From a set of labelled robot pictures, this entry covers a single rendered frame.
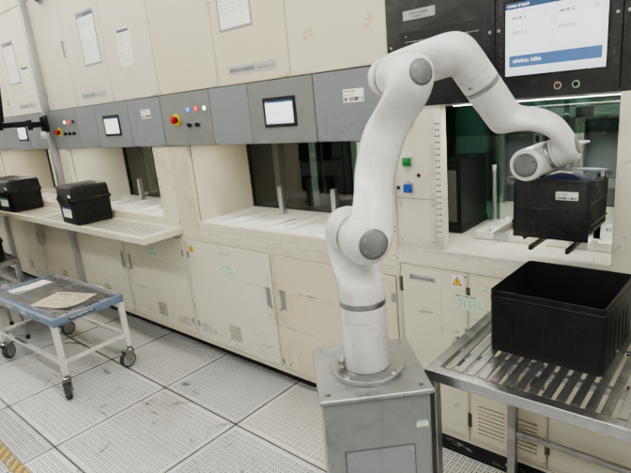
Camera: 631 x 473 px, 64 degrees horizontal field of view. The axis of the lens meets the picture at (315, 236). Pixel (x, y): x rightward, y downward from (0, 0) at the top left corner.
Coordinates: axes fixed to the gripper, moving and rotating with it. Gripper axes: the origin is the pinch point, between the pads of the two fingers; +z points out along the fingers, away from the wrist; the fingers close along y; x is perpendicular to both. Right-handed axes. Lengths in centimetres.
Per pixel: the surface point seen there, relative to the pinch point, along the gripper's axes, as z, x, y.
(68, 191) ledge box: -25, -23, -294
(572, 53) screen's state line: 1.7, 27.1, 1.1
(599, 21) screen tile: 1.7, 34.8, 7.7
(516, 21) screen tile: 1.7, 38.4, -14.8
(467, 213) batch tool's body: 32, -30, -45
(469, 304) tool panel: 2, -57, -31
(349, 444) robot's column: -82, -61, -24
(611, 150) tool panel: 92, -12, -5
